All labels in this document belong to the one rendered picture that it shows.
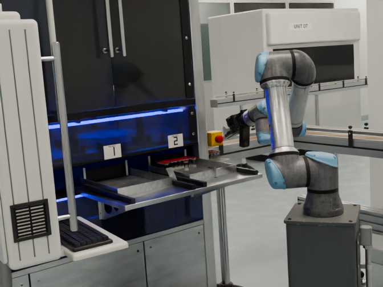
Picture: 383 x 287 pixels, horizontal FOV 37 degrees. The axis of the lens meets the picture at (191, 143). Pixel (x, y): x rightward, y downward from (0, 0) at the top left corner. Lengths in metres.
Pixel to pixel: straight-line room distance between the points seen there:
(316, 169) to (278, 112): 0.25
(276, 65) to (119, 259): 1.13
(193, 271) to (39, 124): 1.39
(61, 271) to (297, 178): 1.08
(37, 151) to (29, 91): 0.18
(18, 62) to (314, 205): 1.16
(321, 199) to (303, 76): 0.48
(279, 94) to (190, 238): 0.98
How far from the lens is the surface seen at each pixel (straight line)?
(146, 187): 2.32
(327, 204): 2.15
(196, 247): 2.87
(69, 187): 1.83
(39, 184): 1.79
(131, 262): 2.67
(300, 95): 2.35
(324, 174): 2.13
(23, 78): 1.75
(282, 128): 2.14
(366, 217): 3.15
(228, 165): 2.60
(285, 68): 2.20
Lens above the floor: 1.40
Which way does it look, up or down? 9 degrees down
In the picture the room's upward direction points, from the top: 4 degrees counter-clockwise
